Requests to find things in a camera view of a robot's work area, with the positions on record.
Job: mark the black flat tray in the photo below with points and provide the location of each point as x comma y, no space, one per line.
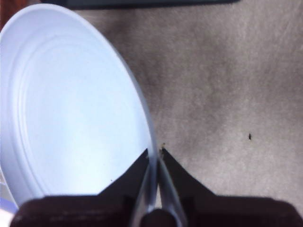
142,2

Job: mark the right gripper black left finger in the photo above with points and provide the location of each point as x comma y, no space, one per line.
94,210

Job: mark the blue round plate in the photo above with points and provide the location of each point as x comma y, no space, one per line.
71,106

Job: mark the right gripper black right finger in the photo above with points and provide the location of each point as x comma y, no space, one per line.
225,210

